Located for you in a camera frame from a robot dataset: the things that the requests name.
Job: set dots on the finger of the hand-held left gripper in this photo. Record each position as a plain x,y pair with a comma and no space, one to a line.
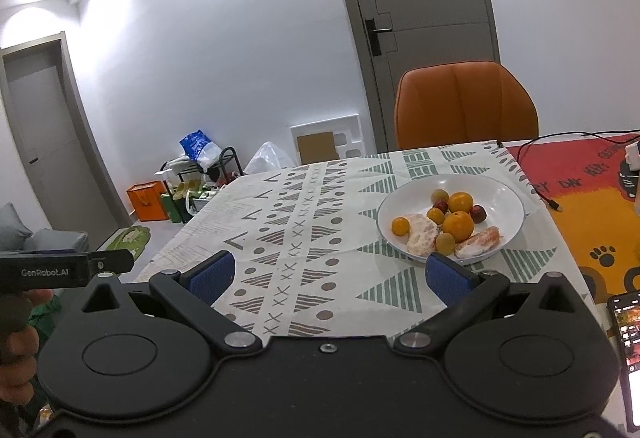
112,262

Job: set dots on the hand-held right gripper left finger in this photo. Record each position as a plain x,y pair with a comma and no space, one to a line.
212,278

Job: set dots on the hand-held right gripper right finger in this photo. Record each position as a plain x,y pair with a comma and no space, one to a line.
447,280

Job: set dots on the brownish green plum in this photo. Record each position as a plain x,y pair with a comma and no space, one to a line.
440,195
445,243

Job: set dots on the peeled orange piece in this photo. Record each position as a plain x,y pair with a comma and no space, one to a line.
477,243

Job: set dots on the peeled whole orange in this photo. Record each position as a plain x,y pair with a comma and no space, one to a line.
421,235

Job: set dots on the large orange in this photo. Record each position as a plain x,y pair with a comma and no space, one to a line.
458,226

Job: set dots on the small orange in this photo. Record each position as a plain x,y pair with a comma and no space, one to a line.
435,216
400,226

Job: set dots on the red plum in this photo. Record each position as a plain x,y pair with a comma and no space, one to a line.
477,213
440,207

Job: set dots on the white plate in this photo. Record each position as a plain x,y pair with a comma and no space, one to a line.
500,198

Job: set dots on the person's left hand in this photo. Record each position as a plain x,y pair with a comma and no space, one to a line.
20,358

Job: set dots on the green floor mat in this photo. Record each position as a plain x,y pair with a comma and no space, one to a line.
129,238

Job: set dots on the grey sofa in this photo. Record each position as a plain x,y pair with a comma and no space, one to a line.
30,238

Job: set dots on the orange paper bag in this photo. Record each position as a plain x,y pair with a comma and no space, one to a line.
147,203

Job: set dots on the white tote bag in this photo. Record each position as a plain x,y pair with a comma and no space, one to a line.
200,204

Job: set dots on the green paper bag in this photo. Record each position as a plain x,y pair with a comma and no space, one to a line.
176,209

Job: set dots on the patterned tablecloth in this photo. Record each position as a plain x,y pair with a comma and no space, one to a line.
300,228

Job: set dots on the black metal rack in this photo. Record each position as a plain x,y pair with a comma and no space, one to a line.
231,158

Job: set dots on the grey side door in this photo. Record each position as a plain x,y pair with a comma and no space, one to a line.
50,143

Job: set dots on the white plastic bag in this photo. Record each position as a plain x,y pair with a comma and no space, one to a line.
267,160

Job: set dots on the blue plastic bag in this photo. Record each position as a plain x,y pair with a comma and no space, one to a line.
197,148

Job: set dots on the orange red printed mat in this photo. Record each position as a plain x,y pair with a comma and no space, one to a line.
570,178

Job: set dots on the brown cardboard sheet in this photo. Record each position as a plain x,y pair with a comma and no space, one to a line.
315,147

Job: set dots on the orange chair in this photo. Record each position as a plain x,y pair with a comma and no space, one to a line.
465,108

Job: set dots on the white foam packaging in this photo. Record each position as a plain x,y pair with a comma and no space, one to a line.
350,133

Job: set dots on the black smartphone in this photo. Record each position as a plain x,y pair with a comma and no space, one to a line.
627,333

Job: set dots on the white charger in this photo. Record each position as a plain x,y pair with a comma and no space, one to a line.
632,158

